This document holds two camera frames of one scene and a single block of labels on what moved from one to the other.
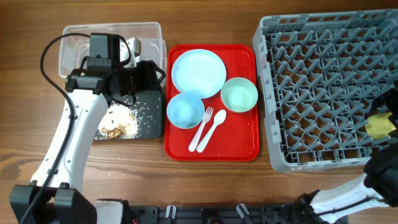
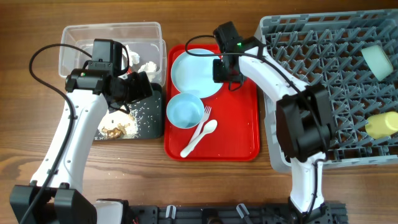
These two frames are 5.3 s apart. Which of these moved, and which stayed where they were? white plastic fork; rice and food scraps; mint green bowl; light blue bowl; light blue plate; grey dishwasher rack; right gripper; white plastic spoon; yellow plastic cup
Moved: right gripper; mint green bowl; white plastic spoon
Stayed: yellow plastic cup; light blue bowl; grey dishwasher rack; rice and food scraps; white plastic fork; light blue plate
